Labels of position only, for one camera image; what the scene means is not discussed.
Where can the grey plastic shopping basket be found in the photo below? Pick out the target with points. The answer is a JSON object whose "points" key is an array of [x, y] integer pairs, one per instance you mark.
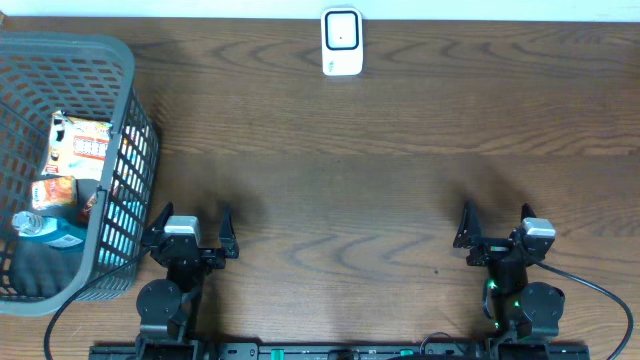
{"points": [[89, 77]]}

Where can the small orange snack packet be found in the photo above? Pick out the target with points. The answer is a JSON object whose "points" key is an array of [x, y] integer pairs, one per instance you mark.
{"points": [[53, 192]]}

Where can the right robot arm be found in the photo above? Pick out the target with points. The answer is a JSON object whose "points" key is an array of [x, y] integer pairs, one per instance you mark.
{"points": [[523, 310]]}

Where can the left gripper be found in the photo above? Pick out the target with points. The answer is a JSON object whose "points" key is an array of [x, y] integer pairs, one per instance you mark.
{"points": [[213, 258]]}

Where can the white barcode scanner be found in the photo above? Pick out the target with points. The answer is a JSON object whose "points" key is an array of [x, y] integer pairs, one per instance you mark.
{"points": [[342, 41]]}

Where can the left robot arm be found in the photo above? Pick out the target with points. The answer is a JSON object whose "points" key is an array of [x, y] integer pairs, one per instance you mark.
{"points": [[168, 307]]}

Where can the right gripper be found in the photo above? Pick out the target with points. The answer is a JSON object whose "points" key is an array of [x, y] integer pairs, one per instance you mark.
{"points": [[491, 248]]}

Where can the brown chocolate bar wrapper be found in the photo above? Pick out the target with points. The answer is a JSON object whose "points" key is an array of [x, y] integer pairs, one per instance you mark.
{"points": [[85, 213]]}

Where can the yellow snack bag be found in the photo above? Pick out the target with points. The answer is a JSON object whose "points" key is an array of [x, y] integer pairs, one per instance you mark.
{"points": [[76, 147]]}

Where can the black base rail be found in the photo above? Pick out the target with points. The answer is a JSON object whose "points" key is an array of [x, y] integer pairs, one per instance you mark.
{"points": [[439, 349]]}

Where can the teal mouthwash bottle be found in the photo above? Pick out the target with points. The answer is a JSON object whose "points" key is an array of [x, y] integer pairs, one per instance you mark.
{"points": [[54, 232]]}

